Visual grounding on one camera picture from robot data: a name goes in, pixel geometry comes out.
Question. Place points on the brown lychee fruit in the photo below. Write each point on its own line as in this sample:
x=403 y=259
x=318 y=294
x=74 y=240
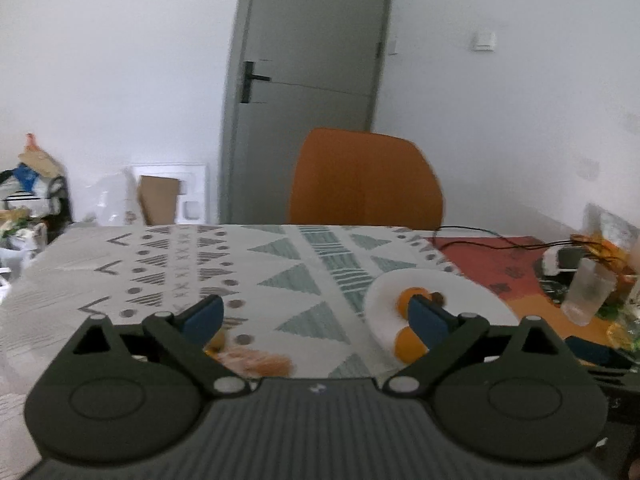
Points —
x=438 y=299

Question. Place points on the pile of bags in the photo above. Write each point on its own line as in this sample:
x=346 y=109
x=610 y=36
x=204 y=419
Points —
x=35 y=208

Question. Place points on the red orange mat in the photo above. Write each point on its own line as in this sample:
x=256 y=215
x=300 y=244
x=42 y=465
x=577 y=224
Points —
x=508 y=270

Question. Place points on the orange chair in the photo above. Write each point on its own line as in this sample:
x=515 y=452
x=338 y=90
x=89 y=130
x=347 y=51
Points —
x=354 y=178

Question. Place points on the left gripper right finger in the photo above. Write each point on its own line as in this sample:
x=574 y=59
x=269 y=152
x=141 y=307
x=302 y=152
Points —
x=448 y=339

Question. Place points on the white wall switch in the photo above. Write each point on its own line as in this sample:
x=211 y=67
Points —
x=485 y=41

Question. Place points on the small orange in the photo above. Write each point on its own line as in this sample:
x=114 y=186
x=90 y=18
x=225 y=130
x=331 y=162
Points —
x=217 y=343

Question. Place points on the white round plate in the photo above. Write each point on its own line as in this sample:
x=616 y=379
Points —
x=386 y=304

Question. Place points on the black door handle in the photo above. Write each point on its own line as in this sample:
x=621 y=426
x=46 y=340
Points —
x=248 y=78

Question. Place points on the clear plastic cup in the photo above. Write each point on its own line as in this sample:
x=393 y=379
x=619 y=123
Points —
x=593 y=282

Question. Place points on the peeled pomelo piece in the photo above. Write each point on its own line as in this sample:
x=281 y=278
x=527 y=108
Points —
x=255 y=363

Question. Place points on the patterned white tablecloth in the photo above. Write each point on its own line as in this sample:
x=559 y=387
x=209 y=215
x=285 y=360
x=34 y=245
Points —
x=292 y=290

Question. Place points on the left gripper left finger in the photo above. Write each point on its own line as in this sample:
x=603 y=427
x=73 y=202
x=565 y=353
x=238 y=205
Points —
x=182 y=338

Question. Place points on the white foam board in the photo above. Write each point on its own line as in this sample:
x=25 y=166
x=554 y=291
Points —
x=192 y=199

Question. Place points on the brown cardboard box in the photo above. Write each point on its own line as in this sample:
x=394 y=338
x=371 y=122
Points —
x=158 y=200

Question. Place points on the large orange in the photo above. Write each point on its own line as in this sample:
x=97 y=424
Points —
x=408 y=347

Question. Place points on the grey door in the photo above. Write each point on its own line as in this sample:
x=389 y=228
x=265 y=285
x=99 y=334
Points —
x=324 y=59

